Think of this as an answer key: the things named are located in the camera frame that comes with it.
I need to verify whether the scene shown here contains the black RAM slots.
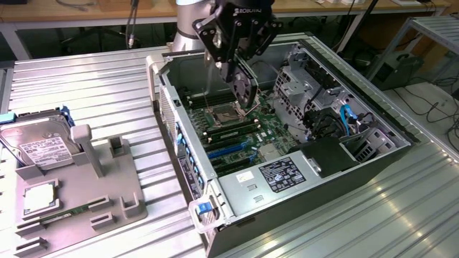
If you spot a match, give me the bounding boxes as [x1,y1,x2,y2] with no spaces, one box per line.
[186,90,238,109]

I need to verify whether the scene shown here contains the silver metal disk bay cage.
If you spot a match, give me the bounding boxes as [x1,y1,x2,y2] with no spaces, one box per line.
[271,63,346,141]

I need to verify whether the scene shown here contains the CPU socket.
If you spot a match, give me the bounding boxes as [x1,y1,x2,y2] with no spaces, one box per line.
[210,103,250,127]

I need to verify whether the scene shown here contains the wooden desk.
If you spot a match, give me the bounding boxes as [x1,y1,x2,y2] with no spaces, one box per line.
[0,0,450,31]

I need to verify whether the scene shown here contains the green motherboard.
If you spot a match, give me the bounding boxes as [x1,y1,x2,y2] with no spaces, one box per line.
[179,87,307,176]

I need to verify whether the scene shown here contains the installed RAM stick with label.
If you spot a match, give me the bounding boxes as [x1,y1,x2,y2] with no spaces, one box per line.
[207,126,262,142]

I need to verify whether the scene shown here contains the black box under desk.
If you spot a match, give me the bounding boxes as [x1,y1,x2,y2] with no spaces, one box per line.
[378,53,427,91]

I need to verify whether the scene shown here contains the blue expansion slot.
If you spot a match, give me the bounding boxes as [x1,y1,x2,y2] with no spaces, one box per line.
[207,141,253,160]

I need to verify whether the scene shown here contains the silver chipset heatsink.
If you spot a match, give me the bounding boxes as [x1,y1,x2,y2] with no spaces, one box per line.
[258,144,290,160]

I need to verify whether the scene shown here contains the blue disk carrier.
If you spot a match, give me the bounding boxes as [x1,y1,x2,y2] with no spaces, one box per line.
[0,105,78,130]

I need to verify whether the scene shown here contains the grey power supply with label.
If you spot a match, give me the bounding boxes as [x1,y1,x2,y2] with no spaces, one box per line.
[217,153,326,217]

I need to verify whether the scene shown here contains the grey parts rack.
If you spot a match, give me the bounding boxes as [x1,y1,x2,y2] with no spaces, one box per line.
[14,124,150,256]

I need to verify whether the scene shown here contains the hard disk with white label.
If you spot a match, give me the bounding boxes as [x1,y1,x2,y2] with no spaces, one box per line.
[0,115,82,170]

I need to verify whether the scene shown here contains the open black PC case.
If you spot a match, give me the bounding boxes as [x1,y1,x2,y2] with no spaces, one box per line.
[147,31,423,251]

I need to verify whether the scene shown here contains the silver CPU chip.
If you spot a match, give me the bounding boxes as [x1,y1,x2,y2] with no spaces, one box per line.
[23,185,59,213]

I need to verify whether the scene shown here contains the green RAM stick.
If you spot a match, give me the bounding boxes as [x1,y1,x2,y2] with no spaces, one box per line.
[42,203,95,224]

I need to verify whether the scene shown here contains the hanging black cable with plug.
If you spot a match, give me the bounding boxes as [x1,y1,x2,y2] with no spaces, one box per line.
[125,0,142,49]

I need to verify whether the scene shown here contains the blue SATA wire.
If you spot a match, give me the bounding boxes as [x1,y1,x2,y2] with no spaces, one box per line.
[338,104,357,137]

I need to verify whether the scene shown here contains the metal slat shelf frame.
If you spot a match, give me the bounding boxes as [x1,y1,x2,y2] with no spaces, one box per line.
[366,16,459,83]

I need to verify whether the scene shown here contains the black plastic air duct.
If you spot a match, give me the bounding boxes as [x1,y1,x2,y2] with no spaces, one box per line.
[299,140,361,178]

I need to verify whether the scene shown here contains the black floor cables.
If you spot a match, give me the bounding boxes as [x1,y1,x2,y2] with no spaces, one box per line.
[413,76,459,137]

